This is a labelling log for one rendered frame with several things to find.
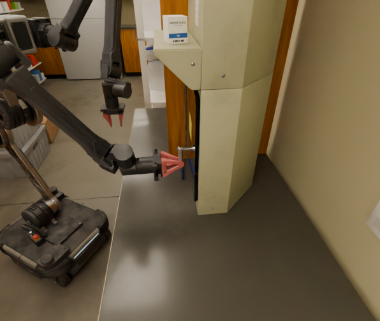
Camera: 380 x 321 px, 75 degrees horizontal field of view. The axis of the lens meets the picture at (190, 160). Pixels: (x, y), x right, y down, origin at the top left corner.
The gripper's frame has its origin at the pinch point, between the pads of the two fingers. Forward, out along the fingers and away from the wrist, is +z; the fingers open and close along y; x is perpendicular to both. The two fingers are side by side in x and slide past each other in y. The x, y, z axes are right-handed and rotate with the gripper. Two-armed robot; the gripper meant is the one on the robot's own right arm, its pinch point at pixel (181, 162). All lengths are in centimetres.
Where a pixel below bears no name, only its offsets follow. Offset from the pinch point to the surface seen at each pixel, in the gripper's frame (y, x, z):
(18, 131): 156, 60, -145
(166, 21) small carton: 1.0, -41.4, -2.0
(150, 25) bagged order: 138, -27, -11
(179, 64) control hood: -5.6, -32.9, 0.3
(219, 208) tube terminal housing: -5.1, 18.2, 12.8
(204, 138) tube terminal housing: -5.3, -11.8, 7.0
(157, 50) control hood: -5.3, -36.2, -4.7
